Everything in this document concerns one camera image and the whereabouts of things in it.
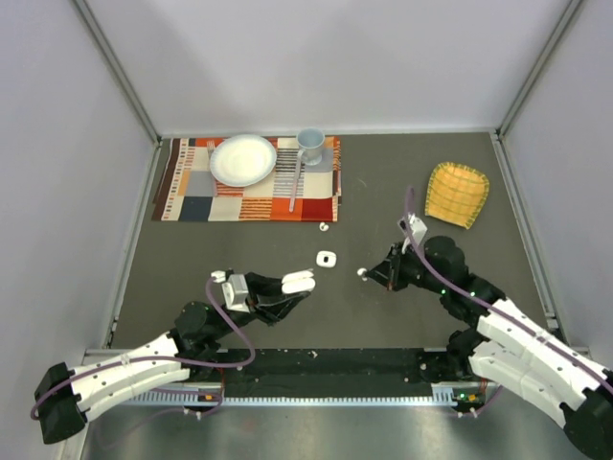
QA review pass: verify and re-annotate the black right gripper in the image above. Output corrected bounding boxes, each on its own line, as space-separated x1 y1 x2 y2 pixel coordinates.
365 241 447 294

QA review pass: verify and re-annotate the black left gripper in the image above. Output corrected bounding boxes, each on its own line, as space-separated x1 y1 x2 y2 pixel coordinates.
212 272 310 339

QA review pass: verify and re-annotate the white earbud charging case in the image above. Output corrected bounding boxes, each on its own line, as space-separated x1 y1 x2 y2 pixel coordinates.
316 250 337 268

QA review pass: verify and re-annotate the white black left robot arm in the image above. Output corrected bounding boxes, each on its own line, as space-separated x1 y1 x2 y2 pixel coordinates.
31 269 316 445

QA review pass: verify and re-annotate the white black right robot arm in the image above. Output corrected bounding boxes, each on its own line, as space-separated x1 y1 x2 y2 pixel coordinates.
358 236 612 459

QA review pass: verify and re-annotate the yellow woven leaf dish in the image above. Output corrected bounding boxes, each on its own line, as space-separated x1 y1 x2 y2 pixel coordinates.
424 162 490 229

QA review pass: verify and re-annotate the colourful patchwork placemat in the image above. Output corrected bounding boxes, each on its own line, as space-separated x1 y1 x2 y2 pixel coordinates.
152 136 342 222

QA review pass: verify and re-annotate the white round plate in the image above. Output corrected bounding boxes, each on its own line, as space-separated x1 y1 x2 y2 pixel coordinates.
210 134 277 188

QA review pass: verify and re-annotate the pink plastic spoon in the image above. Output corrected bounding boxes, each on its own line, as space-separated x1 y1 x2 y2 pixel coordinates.
288 148 305 213

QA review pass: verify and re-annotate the light blue cup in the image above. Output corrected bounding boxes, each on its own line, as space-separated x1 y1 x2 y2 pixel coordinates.
296 127 326 166

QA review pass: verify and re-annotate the silver fork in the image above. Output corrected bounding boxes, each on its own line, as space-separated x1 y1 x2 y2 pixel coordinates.
207 139 216 158

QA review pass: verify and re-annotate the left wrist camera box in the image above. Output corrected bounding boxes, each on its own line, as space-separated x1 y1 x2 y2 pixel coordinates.
211 270 250 313

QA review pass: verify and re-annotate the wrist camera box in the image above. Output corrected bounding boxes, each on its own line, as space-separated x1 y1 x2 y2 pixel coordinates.
397 213 427 254
211 270 250 313

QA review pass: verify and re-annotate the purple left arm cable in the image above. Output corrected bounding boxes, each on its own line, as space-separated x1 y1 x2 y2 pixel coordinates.
31 276 258 421

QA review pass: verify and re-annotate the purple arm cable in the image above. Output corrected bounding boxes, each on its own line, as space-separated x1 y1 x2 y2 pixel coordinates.
404 185 613 418
31 276 258 421

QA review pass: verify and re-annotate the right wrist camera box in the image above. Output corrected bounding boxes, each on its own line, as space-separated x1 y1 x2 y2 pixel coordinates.
397 213 427 254

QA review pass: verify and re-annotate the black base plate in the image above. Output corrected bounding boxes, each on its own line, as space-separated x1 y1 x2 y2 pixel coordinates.
210 347 504 399

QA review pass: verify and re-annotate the grey slotted cable duct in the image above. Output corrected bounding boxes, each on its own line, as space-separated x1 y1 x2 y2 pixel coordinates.
128 382 480 408

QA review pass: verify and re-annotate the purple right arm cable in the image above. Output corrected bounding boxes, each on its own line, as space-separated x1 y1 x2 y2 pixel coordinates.
404 185 613 418

